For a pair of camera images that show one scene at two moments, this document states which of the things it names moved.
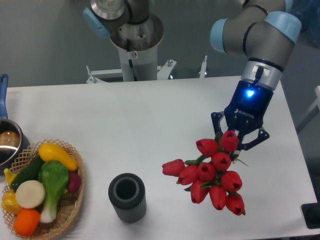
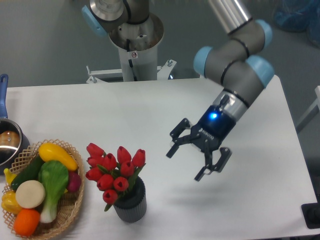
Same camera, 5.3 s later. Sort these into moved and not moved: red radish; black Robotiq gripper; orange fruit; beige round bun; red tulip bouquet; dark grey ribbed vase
Moved: black Robotiq gripper; red tulip bouquet
Not moved: orange fruit; beige round bun; red radish; dark grey ribbed vase
